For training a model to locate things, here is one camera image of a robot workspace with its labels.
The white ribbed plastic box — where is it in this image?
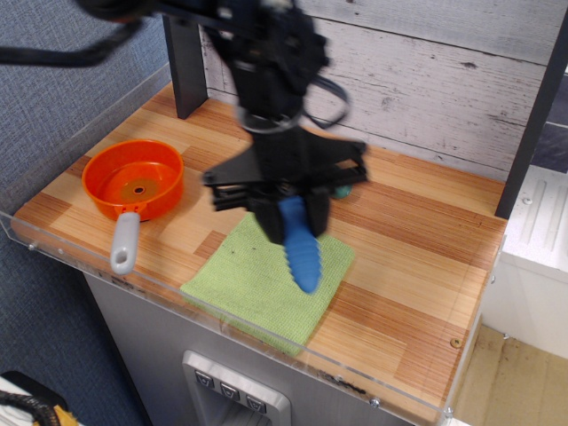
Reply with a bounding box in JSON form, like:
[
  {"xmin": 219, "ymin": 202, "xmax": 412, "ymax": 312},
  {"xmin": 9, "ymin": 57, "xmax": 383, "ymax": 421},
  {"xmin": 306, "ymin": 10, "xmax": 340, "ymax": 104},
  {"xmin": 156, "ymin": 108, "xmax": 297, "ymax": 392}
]
[{"xmin": 481, "ymin": 166, "xmax": 567, "ymax": 358}]

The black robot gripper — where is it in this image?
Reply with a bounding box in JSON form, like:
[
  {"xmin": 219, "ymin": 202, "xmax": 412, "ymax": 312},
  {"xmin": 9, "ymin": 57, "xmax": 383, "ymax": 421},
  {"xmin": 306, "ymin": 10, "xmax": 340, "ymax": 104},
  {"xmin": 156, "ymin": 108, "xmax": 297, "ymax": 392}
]
[{"xmin": 202, "ymin": 127, "xmax": 367, "ymax": 243}]

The green microfiber cloth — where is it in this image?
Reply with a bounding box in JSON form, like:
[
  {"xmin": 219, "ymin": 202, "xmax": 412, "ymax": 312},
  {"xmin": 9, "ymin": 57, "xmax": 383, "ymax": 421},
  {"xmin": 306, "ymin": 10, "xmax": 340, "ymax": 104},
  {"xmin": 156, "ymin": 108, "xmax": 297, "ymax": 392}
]
[{"xmin": 180, "ymin": 213, "xmax": 355, "ymax": 357}]

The orange toy pot grey handle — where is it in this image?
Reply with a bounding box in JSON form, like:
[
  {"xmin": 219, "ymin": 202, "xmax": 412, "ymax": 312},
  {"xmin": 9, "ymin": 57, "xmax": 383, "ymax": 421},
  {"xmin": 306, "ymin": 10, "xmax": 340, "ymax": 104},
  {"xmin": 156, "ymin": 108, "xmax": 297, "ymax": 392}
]
[{"xmin": 82, "ymin": 139, "xmax": 185, "ymax": 275}]

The silver cabinet button panel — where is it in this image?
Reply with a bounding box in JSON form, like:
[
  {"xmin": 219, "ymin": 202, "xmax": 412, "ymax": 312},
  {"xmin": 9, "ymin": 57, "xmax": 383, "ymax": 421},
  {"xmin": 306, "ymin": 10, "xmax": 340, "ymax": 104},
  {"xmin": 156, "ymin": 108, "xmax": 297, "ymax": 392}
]
[{"xmin": 182, "ymin": 350, "xmax": 292, "ymax": 425}]

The dark grey post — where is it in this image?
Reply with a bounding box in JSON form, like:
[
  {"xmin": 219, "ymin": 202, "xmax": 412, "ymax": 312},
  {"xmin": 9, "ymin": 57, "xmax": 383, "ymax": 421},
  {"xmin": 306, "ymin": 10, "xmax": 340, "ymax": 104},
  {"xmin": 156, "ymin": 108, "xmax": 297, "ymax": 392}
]
[
  {"xmin": 162, "ymin": 17, "xmax": 209, "ymax": 119},
  {"xmin": 494, "ymin": 11, "xmax": 567, "ymax": 219}
]

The black yellow object bottom left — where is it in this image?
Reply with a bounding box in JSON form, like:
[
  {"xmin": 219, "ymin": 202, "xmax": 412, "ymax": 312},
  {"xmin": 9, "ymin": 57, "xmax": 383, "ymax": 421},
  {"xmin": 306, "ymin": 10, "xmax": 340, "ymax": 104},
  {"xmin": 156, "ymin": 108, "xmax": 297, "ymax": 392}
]
[{"xmin": 1, "ymin": 371, "xmax": 81, "ymax": 425}]

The black braided cable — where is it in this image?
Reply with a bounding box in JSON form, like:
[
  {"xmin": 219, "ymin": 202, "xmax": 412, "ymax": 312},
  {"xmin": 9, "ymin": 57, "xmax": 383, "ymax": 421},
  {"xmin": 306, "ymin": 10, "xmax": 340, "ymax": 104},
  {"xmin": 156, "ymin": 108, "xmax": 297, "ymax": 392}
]
[{"xmin": 0, "ymin": 17, "xmax": 143, "ymax": 68}]

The blue handled metal fork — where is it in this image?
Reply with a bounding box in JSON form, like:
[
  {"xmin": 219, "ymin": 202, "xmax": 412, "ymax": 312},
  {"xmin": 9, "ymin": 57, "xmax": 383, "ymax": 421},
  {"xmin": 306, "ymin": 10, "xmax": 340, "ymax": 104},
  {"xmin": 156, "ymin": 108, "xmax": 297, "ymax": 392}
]
[{"xmin": 279, "ymin": 196, "xmax": 321, "ymax": 294}]

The dark grey right post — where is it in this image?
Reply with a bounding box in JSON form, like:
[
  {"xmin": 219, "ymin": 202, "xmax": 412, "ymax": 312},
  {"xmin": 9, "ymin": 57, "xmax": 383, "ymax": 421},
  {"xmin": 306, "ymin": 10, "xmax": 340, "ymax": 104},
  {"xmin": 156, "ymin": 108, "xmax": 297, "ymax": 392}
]
[{"xmin": 494, "ymin": 11, "xmax": 567, "ymax": 219}]

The dark grey left post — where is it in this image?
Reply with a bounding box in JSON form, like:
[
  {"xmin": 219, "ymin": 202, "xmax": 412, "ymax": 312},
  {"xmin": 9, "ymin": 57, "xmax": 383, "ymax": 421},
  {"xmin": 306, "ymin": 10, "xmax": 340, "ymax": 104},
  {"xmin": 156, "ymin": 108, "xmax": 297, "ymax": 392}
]
[{"xmin": 162, "ymin": 17, "xmax": 209, "ymax": 119}]

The teal green oval object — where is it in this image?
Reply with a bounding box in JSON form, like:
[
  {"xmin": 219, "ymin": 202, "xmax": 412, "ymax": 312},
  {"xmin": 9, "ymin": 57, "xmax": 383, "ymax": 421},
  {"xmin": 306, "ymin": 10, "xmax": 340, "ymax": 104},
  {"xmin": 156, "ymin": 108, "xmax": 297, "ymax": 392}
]
[{"xmin": 333, "ymin": 185, "xmax": 352, "ymax": 200}]

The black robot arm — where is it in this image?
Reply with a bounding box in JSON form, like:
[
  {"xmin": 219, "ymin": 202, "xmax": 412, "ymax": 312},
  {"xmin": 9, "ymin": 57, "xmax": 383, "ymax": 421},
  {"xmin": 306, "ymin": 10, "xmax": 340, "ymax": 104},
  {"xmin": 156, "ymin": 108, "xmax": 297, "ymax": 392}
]
[{"xmin": 80, "ymin": 1, "xmax": 367, "ymax": 244}]

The clear acrylic table guard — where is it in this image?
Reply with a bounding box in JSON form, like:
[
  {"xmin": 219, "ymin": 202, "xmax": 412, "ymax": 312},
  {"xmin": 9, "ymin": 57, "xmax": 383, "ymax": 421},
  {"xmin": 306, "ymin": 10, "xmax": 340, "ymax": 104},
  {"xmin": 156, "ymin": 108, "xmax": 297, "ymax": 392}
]
[{"xmin": 1, "ymin": 66, "xmax": 504, "ymax": 425}]

